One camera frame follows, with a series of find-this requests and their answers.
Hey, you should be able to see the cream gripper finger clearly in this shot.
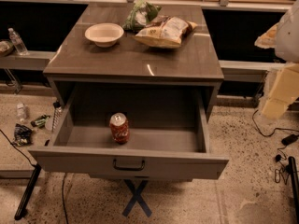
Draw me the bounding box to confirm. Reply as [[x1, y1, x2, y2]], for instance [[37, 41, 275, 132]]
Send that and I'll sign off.
[[261, 63, 299, 119], [254, 24, 278, 49]]

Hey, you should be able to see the red coke can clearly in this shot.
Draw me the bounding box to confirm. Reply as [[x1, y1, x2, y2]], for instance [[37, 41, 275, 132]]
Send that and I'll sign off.
[[109, 113, 130, 145]]

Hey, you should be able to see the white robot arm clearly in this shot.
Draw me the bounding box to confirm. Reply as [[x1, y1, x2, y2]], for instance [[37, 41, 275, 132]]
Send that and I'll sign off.
[[254, 7, 299, 121]]

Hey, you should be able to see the open grey top drawer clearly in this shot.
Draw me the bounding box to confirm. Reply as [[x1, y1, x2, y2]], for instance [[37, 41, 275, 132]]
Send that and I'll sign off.
[[29, 83, 228, 180]]

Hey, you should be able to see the grey cabinet counter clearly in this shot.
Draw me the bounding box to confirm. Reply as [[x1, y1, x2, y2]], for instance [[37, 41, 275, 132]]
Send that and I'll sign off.
[[44, 3, 223, 115]]

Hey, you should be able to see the green can on floor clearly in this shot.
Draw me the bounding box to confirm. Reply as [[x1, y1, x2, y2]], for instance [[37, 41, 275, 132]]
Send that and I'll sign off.
[[31, 115, 50, 128]]

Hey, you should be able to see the black bar right floor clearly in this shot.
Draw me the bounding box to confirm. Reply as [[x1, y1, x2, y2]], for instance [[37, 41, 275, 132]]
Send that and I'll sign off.
[[288, 156, 299, 219]]

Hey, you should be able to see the black bar floor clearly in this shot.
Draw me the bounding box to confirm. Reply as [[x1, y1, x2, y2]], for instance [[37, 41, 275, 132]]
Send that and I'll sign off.
[[288, 156, 299, 219], [14, 164, 41, 220]]

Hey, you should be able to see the brown chip bag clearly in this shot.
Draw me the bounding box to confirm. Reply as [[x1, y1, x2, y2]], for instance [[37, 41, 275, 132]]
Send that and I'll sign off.
[[135, 16, 197, 49]]

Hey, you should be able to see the green chip bag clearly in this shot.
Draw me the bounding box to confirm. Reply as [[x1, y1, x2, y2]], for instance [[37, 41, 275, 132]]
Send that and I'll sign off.
[[122, 0, 162, 32]]

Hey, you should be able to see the white bowl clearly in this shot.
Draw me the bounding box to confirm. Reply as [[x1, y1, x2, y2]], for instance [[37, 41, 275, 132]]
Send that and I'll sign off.
[[85, 23, 124, 48]]

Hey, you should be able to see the blue tape cross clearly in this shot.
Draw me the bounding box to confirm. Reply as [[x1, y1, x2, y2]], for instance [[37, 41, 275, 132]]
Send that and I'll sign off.
[[122, 179, 152, 217]]

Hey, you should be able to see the clear bottle beside cabinet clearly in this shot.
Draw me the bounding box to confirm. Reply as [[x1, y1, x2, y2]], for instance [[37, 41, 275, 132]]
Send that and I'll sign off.
[[51, 101, 63, 131]]

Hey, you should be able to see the clear water bottle on ledge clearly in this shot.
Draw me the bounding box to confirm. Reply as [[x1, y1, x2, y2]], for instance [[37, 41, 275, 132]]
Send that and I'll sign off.
[[8, 28, 28, 55]]

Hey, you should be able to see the small water bottle on floor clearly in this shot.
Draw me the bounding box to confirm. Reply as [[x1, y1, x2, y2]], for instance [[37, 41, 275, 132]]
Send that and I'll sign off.
[[16, 103, 27, 122]]

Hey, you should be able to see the bowl on left ledge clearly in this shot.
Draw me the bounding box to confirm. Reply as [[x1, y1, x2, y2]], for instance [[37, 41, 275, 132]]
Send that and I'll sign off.
[[0, 40, 14, 57]]

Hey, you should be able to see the dark snack bag on floor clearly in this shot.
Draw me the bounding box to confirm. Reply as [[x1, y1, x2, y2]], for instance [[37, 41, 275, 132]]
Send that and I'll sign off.
[[13, 123, 33, 146]]

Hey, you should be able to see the black bar left floor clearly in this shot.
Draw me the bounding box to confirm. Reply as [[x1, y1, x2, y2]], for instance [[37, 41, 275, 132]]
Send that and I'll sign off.
[[14, 164, 41, 220]]

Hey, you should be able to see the black cable right floor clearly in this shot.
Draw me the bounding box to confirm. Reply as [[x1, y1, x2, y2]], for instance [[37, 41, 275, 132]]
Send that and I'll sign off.
[[251, 109, 299, 185]]

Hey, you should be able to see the black cable floor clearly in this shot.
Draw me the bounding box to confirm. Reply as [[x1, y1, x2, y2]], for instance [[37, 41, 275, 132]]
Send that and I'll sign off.
[[251, 109, 299, 185], [0, 128, 70, 224]]

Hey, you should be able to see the black drawer handle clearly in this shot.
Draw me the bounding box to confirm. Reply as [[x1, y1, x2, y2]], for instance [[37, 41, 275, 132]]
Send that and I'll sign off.
[[112, 159, 145, 172]]

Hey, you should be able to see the black cable left floor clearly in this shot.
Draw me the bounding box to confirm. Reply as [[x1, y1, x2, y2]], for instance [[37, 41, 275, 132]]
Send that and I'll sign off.
[[0, 128, 70, 224]]

